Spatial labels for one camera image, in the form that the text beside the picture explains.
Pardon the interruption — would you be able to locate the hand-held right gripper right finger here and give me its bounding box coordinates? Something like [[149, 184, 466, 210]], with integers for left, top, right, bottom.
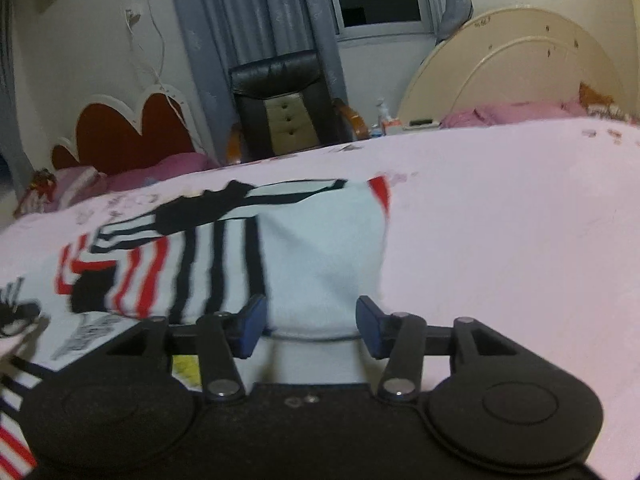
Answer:
[[355, 295, 532, 404]]

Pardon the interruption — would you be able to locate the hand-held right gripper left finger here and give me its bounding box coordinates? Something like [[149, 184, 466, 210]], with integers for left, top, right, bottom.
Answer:
[[105, 294, 269, 404]]

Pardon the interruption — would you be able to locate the striped black white red sock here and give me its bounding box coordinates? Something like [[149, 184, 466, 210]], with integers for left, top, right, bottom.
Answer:
[[0, 177, 393, 480]]

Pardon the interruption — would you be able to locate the pink floral bedsheet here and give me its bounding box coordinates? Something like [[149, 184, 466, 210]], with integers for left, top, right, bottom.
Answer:
[[0, 115, 640, 480]]

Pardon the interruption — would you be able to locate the pink pillow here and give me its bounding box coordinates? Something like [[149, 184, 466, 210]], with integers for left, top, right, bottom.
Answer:
[[50, 152, 217, 207]]

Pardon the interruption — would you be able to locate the cream drawer cabinet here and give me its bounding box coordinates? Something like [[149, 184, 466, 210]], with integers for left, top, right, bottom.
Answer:
[[265, 95, 322, 154]]

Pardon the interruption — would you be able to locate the red headboard with white edge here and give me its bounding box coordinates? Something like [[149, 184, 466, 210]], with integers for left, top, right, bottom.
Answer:
[[50, 87, 207, 174]]

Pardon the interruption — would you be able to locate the wooden chair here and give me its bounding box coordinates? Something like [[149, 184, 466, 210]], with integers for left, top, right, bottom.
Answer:
[[227, 50, 369, 165]]

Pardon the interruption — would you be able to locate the pink blanket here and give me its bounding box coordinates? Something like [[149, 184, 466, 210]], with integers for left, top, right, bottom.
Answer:
[[440, 100, 589, 129]]

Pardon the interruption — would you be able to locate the cream round headboard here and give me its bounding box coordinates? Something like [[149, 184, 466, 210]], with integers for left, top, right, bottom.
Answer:
[[397, 7, 629, 122]]

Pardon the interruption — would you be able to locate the orange patterned pillow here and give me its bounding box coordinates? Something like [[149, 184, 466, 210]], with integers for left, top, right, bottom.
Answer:
[[579, 82, 640, 125]]

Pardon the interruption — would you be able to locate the white wall cable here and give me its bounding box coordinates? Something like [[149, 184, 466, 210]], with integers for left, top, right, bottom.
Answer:
[[122, 0, 197, 132]]

